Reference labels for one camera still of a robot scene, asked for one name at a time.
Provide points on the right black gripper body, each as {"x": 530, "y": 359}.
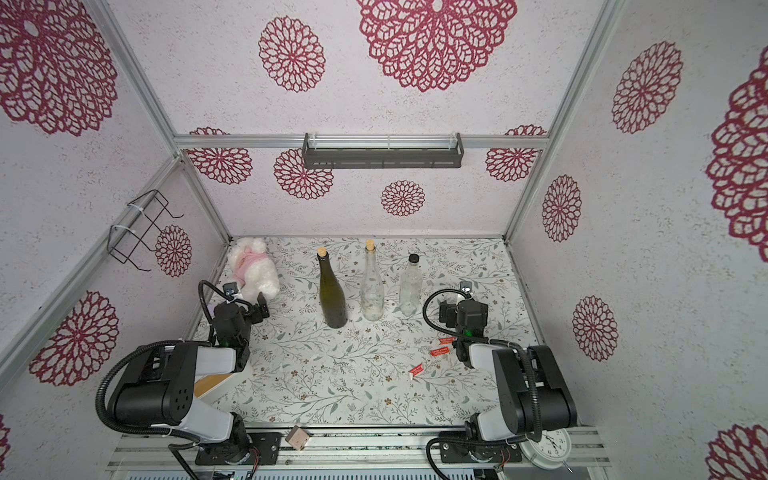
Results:
{"x": 452, "y": 310}

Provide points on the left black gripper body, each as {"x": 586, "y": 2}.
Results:
{"x": 253, "y": 316}

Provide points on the red peeled label sticker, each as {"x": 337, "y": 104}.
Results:
{"x": 439, "y": 351}

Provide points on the clear bottle with red label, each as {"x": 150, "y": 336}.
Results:
{"x": 411, "y": 280}

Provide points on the tall clear corked bottle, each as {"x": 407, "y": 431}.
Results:
{"x": 371, "y": 286}

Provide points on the dark green wine bottle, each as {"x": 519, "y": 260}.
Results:
{"x": 331, "y": 295}

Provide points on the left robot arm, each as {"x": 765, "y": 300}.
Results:
{"x": 151, "y": 390}

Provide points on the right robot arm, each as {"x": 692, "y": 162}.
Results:
{"x": 532, "y": 394}

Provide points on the white plush toy pink shirt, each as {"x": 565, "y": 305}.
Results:
{"x": 253, "y": 269}

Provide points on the small wooden block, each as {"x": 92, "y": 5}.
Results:
{"x": 297, "y": 438}

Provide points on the white analog clock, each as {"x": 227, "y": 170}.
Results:
{"x": 551, "y": 452}

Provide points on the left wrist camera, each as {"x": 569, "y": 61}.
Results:
{"x": 231, "y": 290}

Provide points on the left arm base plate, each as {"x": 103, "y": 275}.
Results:
{"x": 259, "y": 448}

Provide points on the black wire wall basket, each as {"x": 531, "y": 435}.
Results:
{"x": 148, "y": 207}

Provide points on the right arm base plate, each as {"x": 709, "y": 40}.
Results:
{"x": 452, "y": 451}

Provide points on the black wall shelf rack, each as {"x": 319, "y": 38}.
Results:
{"x": 358, "y": 152}

